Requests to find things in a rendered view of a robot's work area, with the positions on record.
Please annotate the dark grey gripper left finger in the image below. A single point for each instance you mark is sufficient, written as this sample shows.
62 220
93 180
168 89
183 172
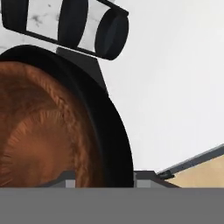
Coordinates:
67 176

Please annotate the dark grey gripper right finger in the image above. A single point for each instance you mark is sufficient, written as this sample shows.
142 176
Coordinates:
144 176

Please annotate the brown bowl with black outside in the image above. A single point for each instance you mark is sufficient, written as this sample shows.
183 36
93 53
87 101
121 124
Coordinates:
43 125

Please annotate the tan cupboard front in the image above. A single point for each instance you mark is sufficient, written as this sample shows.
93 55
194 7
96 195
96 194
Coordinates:
201 173

